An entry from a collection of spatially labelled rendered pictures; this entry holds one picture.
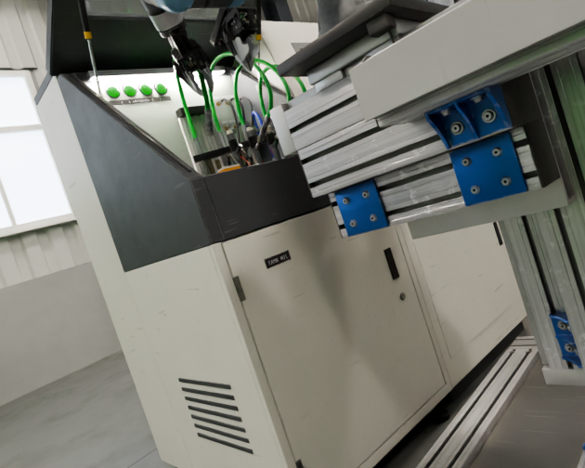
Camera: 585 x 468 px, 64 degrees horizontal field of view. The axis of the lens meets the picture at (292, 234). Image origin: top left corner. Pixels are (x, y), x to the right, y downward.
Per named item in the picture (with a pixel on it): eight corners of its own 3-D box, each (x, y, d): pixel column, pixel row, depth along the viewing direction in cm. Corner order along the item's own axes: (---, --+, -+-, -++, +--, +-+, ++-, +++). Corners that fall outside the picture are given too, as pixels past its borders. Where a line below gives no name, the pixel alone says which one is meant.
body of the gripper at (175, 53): (187, 81, 120) (162, 38, 111) (178, 70, 125) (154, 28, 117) (212, 66, 120) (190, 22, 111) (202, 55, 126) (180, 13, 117)
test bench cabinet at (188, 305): (318, 558, 111) (210, 244, 108) (201, 497, 155) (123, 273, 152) (459, 409, 156) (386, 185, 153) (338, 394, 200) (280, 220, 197)
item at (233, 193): (225, 240, 110) (203, 175, 110) (215, 242, 114) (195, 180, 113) (380, 188, 151) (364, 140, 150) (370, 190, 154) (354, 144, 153)
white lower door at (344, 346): (313, 512, 112) (222, 242, 109) (306, 509, 113) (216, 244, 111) (447, 383, 154) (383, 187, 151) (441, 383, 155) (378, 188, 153)
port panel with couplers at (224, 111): (238, 163, 179) (212, 85, 178) (233, 165, 182) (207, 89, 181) (263, 158, 188) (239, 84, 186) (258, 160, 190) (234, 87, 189)
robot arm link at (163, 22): (145, 11, 114) (174, -6, 114) (154, 28, 117) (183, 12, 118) (151, 19, 108) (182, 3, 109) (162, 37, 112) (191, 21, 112)
